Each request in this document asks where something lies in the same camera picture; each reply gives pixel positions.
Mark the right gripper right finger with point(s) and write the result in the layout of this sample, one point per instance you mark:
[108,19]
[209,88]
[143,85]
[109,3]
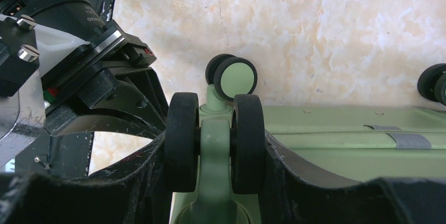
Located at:
[298,191]

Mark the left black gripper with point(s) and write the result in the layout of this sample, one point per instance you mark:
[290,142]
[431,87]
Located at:
[106,85]

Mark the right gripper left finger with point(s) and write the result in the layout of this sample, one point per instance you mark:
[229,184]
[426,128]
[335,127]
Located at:
[133,190]

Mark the green hard-shell suitcase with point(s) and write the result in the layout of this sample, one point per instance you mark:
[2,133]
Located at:
[215,153]

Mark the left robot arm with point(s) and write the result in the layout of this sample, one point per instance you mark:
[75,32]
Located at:
[45,3]

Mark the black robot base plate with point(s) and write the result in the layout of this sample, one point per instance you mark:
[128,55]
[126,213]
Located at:
[65,156]

